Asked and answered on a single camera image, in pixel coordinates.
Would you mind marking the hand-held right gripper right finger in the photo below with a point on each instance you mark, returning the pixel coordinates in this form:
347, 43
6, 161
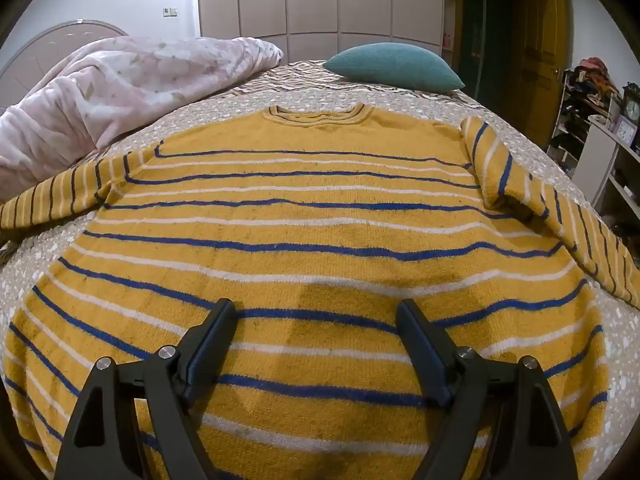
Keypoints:
425, 350

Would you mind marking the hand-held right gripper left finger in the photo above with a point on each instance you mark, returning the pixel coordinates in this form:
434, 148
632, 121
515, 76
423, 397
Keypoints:
210, 345

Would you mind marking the yellow striped knit sweater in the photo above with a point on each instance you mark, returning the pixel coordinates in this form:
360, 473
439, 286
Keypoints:
320, 220

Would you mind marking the pile of colourful clothes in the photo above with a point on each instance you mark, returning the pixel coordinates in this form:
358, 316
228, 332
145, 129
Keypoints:
585, 85

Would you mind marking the beige quilted bed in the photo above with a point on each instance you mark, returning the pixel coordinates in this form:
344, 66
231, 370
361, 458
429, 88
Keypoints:
530, 155

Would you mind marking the white open shelf unit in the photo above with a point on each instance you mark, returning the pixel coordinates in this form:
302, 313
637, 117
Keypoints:
595, 160

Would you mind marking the pink floral duvet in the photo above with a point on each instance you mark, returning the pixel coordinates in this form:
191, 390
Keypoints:
100, 90

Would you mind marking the brown zigzag bed sheet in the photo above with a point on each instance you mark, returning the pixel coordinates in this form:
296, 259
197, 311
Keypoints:
295, 75

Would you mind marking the teal pillow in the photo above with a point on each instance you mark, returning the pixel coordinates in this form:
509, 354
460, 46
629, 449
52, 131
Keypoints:
395, 65

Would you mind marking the purple alarm clock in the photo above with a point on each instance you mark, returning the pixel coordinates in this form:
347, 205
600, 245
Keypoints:
625, 132

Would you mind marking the brown wooden door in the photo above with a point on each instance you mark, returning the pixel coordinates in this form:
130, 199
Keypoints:
540, 60

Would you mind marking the black mantel clock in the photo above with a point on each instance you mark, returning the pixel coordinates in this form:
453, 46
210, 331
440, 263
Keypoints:
632, 105

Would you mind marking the pale curved headboard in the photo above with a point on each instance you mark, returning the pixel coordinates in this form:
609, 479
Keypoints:
30, 57

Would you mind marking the beige panelled wardrobe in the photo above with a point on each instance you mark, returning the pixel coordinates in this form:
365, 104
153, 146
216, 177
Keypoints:
310, 0

